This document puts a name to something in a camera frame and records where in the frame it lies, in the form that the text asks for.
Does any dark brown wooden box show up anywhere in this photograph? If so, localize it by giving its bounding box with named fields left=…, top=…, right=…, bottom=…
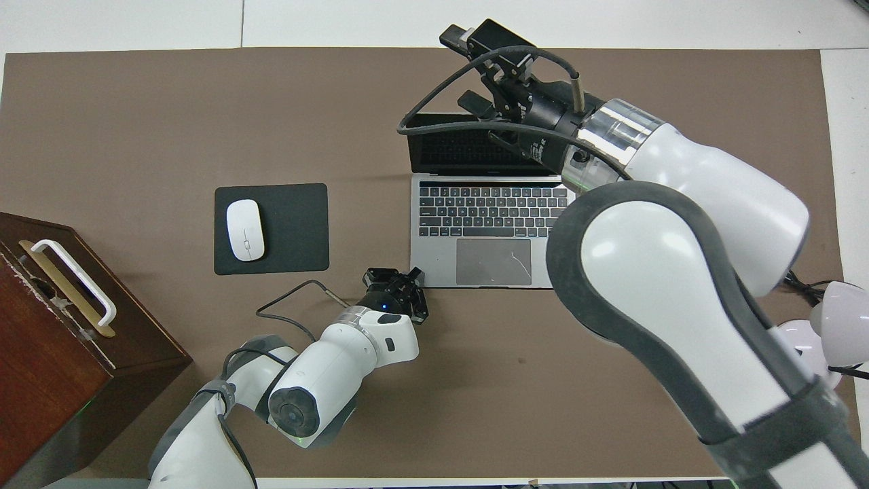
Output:
left=0, top=212, right=193, bottom=488

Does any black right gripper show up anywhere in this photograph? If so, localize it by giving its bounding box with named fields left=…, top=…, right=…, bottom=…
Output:
left=440, top=19, right=605, bottom=177

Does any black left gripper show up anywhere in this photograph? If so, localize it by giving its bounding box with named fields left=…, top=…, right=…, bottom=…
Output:
left=356, top=267, right=430, bottom=324

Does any gold handle backing plate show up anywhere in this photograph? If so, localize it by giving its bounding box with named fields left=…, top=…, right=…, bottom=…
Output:
left=18, top=239, right=116, bottom=338

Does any brown table mat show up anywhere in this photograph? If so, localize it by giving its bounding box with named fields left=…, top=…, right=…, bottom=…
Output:
left=0, top=48, right=864, bottom=479

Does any silver apple laptop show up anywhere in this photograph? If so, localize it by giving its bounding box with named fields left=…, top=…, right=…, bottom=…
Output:
left=406, top=112, right=578, bottom=289

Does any black lamp power cable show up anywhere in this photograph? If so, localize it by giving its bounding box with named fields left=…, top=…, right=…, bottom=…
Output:
left=784, top=272, right=826, bottom=306

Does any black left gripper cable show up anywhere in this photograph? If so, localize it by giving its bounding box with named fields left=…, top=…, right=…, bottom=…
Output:
left=217, top=280, right=354, bottom=489

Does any white desk lamp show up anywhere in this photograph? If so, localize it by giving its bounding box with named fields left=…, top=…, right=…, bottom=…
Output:
left=774, top=280, right=869, bottom=391

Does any white computer mouse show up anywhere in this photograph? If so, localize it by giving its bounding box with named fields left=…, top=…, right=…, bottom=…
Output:
left=226, top=199, right=266, bottom=262

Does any black mouse pad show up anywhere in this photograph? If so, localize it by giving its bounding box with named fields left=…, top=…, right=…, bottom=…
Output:
left=215, top=183, right=330, bottom=276

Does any white box handle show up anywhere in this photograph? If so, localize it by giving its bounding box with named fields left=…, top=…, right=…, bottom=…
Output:
left=31, top=239, right=117, bottom=328

